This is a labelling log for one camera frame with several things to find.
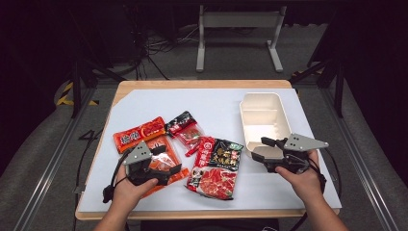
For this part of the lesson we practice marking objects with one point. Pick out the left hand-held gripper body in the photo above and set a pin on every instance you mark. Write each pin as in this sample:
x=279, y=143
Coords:
x=138, y=154

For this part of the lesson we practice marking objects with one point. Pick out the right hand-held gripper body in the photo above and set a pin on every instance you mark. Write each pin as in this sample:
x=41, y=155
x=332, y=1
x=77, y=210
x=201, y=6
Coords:
x=301, y=143

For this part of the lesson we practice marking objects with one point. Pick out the clear orange packet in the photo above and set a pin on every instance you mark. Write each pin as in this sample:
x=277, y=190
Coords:
x=166, y=159

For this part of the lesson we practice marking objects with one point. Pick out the orange red seasoning packet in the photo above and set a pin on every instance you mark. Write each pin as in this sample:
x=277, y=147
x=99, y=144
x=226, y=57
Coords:
x=138, y=134

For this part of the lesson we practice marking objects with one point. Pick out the cream plastic container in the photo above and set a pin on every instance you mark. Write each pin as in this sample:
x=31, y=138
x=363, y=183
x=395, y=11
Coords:
x=263, y=118

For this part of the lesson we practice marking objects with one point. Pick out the large red black packet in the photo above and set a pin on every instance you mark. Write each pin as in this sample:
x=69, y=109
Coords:
x=216, y=173

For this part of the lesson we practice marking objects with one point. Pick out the person's right hand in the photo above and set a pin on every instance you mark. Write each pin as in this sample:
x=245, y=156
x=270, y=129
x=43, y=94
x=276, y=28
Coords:
x=306, y=184

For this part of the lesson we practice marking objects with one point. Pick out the person's left hand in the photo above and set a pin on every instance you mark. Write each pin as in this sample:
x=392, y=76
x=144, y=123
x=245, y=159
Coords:
x=126, y=195

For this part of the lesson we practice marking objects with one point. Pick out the small black red packet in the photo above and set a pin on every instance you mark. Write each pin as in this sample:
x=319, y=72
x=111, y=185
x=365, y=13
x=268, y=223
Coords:
x=186, y=128

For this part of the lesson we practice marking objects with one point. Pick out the black metal stand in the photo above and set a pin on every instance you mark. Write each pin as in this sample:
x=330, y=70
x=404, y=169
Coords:
x=76, y=86
x=338, y=86

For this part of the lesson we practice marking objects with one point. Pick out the white table mat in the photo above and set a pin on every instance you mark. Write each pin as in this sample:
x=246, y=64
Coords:
x=208, y=102

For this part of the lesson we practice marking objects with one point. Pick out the grey metal stand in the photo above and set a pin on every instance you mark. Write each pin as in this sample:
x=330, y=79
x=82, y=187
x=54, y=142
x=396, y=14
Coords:
x=239, y=19

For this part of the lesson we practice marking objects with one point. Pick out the aluminium rail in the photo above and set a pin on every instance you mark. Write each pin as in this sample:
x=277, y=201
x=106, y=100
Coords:
x=362, y=173
x=48, y=173

